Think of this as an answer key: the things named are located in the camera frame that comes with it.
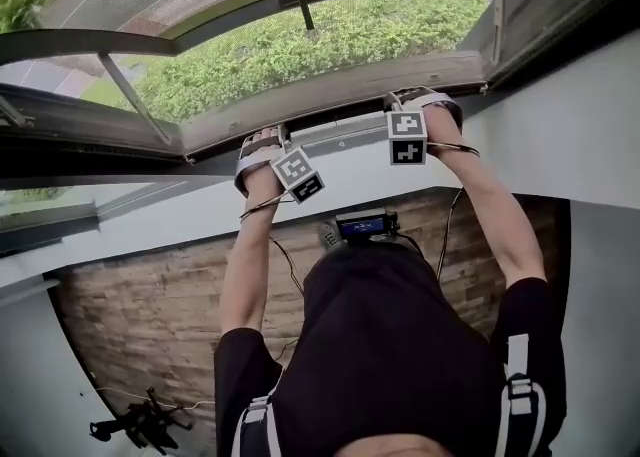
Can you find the window with metal frame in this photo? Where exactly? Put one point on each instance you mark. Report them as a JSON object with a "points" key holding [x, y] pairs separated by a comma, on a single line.
{"points": [[320, 60]]}

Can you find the person's right forearm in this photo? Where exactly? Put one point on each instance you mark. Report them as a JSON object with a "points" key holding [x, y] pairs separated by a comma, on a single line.
{"points": [[500, 215]]}

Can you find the small black monitor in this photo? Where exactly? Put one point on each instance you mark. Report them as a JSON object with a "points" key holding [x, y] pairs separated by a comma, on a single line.
{"points": [[362, 226]]}

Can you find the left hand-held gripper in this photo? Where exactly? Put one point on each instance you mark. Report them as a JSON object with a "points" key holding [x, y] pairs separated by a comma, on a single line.
{"points": [[300, 177]]}

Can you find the black tripod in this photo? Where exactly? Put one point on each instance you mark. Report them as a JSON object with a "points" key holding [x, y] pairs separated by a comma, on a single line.
{"points": [[145, 422]]}

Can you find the person in black shirt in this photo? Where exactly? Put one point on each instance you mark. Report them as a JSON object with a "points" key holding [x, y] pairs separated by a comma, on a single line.
{"points": [[395, 355]]}

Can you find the person's right hand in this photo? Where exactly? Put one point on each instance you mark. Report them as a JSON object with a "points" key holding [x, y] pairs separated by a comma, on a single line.
{"points": [[442, 130]]}

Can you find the person's left forearm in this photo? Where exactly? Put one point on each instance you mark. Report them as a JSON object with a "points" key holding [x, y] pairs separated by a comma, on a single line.
{"points": [[250, 270]]}

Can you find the person's grey shoe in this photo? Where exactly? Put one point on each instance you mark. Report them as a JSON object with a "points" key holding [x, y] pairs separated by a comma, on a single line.
{"points": [[329, 235]]}

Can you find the black framed open window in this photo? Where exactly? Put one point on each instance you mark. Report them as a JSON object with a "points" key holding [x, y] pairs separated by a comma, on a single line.
{"points": [[75, 160]]}

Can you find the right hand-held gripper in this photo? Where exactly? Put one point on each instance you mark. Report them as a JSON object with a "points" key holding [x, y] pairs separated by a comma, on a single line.
{"points": [[407, 137]]}

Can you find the open glass window sash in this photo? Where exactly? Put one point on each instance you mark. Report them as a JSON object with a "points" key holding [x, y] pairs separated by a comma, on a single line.
{"points": [[75, 42]]}

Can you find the person's left hand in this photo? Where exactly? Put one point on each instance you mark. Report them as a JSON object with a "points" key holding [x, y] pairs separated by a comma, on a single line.
{"points": [[262, 185]]}

